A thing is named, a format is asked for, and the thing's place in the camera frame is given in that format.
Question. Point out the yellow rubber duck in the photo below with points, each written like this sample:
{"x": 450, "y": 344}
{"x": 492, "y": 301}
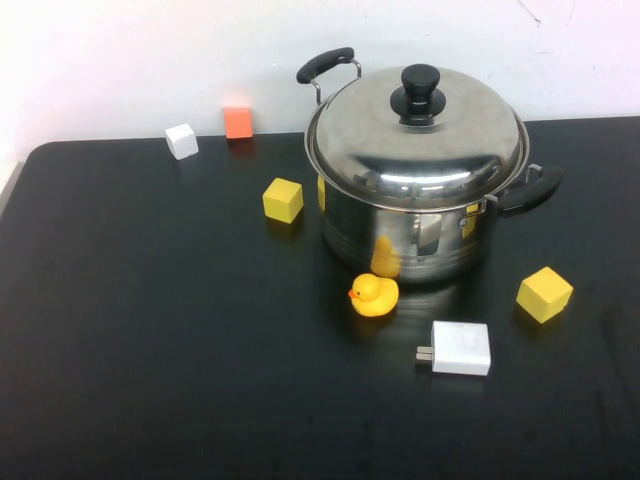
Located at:
{"x": 375, "y": 297}

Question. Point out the yellow foam cube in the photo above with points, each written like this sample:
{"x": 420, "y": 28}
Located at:
{"x": 282, "y": 199}
{"x": 543, "y": 295}

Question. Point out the white power adapter plug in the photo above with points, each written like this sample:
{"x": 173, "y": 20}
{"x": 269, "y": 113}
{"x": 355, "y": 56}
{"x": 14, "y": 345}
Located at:
{"x": 460, "y": 348}

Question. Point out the steel lid with black knob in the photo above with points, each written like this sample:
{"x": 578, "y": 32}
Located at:
{"x": 400, "y": 150}

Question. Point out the orange foam cube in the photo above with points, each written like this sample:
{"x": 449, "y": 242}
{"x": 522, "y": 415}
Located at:
{"x": 238, "y": 122}

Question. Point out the white foam cube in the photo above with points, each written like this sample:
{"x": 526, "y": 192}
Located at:
{"x": 181, "y": 141}

